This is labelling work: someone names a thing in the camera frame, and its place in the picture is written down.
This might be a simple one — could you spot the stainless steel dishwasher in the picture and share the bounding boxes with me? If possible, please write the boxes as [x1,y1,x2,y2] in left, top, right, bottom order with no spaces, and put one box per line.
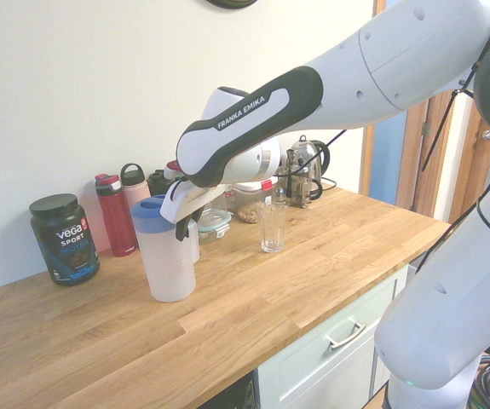
[193,368,257,409]

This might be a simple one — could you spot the pink water bottle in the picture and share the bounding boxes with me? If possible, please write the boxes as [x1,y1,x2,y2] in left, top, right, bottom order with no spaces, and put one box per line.
[119,163,152,210]

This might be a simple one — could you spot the glass French press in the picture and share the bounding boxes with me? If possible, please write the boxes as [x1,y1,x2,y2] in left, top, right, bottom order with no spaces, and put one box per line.
[286,164,325,210]

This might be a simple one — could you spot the stainless steel electric kettle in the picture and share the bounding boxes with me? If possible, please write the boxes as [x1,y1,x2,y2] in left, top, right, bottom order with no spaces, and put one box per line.
[285,135,331,201]

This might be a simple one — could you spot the glass container with teal lid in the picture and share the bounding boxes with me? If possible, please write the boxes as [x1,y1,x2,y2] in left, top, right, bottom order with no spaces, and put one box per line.
[196,210,233,245]

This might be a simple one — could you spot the clear drinking glass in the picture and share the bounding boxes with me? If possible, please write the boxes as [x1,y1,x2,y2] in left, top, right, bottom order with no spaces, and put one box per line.
[256,202,288,254]

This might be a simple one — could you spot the black Vega protein tub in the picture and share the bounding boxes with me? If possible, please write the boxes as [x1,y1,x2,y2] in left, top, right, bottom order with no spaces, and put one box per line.
[29,193,101,287]

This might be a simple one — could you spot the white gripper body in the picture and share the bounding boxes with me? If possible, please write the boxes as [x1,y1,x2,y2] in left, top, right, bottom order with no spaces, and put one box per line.
[159,178,225,225]

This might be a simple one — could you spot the wooden door frame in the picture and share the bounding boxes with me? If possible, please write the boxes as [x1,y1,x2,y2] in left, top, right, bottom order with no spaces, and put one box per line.
[360,0,490,223]

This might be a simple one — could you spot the silver drawer handle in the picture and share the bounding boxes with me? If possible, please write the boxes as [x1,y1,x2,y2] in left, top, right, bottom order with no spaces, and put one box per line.
[324,321,367,351]

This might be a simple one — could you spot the dark round wall clock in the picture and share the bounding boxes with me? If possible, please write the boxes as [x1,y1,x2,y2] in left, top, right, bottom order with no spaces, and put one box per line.
[204,0,262,9]

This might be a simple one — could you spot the translucent pitcher with blue lid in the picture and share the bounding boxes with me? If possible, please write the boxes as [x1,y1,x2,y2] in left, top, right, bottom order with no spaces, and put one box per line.
[130,194,201,303]

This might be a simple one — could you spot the red water bottle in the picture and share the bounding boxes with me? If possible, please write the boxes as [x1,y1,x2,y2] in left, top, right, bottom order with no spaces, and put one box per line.
[94,172,138,257]

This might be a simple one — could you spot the cereal container with white lid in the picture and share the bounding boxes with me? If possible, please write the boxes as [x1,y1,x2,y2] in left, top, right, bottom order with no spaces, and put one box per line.
[231,178,280,225]

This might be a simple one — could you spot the black shaker bottle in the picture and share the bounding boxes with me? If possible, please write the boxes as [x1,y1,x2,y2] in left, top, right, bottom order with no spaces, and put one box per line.
[147,169,167,197]

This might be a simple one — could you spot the white cabinet drawer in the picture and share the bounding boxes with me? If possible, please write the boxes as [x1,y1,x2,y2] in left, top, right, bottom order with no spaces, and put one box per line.
[257,263,410,409]

